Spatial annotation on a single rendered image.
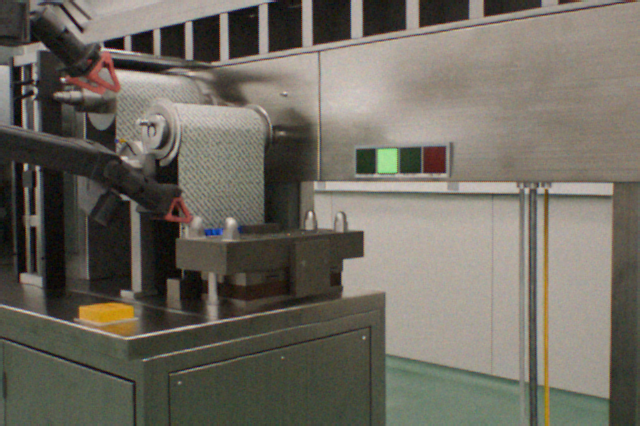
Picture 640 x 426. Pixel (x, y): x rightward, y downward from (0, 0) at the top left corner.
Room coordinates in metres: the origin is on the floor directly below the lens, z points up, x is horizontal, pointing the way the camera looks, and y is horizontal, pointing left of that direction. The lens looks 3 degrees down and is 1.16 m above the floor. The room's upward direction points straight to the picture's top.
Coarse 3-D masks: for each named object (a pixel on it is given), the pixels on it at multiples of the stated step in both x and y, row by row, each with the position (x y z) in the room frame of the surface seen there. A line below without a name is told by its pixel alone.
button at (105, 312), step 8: (96, 304) 1.37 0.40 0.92; (104, 304) 1.37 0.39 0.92; (112, 304) 1.37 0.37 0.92; (120, 304) 1.37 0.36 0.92; (80, 312) 1.35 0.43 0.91; (88, 312) 1.33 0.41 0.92; (96, 312) 1.31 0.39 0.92; (104, 312) 1.31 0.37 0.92; (112, 312) 1.32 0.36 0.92; (120, 312) 1.33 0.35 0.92; (128, 312) 1.34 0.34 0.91; (88, 320) 1.33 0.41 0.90; (96, 320) 1.31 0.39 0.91; (104, 320) 1.31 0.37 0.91; (112, 320) 1.32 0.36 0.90
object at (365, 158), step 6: (360, 150) 1.67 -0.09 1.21; (366, 150) 1.65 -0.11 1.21; (372, 150) 1.64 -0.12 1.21; (360, 156) 1.67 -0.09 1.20; (366, 156) 1.65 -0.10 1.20; (372, 156) 1.64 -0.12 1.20; (360, 162) 1.67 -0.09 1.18; (366, 162) 1.65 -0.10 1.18; (372, 162) 1.64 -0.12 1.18; (360, 168) 1.67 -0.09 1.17; (366, 168) 1.65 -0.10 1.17; (372, 168) 1.64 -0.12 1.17
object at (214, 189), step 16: (192, 160) 1.61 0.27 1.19; (208, 160) 1.64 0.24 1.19; (224, 160) 1.68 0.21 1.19; (240, 160) 1.71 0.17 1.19; (256, 160) 1.74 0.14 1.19; (192, 176) 1.61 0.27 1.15; (208, 176) 1.64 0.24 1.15; (224, 176) 1.68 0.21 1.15; (240, 176) 1.71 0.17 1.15; (256, 176) 1.74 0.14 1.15; (192, 192) 1.61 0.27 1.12; (208, 192) 1.64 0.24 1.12; (224, 192) 1.68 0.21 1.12; (240, 192) 1.71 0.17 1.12; (256, 192) 1.74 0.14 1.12; (192, 208) 1.61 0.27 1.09; (208, 208) 1.64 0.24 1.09; (224, 208) 1.67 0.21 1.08; (240, 208) 1.71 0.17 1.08; (256, 208) 1.74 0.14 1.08; (208, 224) 1.64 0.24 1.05; (240, 224) 1.71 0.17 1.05
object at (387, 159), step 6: (378, 150) 1.63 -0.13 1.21; (384, 150) 1.62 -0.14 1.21; (390, 150) 1.61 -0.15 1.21; (396, 150) 1.60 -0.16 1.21; (378, 156) 1.63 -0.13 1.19; (384, 156) 1.62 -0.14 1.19; (390, 156) 1.61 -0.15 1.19; (396, 156) 1.60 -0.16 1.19; (378, 162) 1.63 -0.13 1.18; (384, 162) 1.62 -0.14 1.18; (390, 162) 1.61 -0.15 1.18; (396, 162) 1.60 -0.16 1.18; (378, 168) 1.63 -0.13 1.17; (384, 168) 1.62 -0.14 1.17; (390, 168) 1.61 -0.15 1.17; (396, 168) 1.60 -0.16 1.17
